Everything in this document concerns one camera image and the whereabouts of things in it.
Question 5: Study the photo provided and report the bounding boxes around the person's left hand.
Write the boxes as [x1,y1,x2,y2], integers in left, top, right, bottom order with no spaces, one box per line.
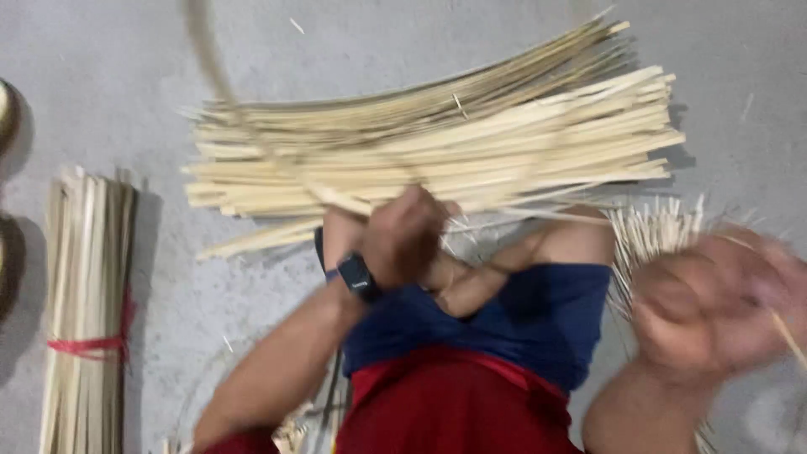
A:
[362,185,465,295]

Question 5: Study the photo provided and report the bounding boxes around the person's right hand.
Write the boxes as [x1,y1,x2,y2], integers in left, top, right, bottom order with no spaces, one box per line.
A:
[630,228,807,380]

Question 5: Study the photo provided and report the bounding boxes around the single thin bamboo stick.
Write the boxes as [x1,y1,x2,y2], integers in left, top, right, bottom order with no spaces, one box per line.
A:
[711,232,807,373]

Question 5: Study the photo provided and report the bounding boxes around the long bent bamboo strip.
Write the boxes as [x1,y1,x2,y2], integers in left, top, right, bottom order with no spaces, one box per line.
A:
[184,0,374,216]

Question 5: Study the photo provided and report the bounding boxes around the heap of pale bamboo strips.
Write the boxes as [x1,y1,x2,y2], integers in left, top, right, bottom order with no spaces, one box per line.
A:
[179,6,688,262]

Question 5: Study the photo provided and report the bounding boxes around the black wristwatch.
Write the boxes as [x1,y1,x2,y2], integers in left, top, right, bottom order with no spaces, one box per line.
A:
[336,251,383,305]

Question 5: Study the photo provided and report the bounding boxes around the bundle of thin bamboo sticks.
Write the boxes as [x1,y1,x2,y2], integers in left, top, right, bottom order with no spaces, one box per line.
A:
[604,194,757,325]

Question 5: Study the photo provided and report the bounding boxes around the person's right leg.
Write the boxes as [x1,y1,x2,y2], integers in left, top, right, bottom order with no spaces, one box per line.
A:
[434,205,617,319]

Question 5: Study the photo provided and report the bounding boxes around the blue shorts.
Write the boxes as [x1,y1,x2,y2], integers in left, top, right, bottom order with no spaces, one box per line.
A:
[342,261,614,393]

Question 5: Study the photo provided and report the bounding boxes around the red shirt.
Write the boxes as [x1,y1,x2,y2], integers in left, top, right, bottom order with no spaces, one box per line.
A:
[200,346,585,454]

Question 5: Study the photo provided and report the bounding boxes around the tied bundle of bamboo strips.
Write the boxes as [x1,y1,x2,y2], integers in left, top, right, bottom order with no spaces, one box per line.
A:
[38,165,140,454]

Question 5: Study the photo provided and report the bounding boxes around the round dark brass pot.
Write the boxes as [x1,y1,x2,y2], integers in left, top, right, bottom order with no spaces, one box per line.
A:
[0,217,27,324]
[0,79,24,158]

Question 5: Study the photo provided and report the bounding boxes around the red string tie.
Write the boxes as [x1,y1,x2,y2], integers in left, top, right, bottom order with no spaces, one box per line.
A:
[47,287,137,364]

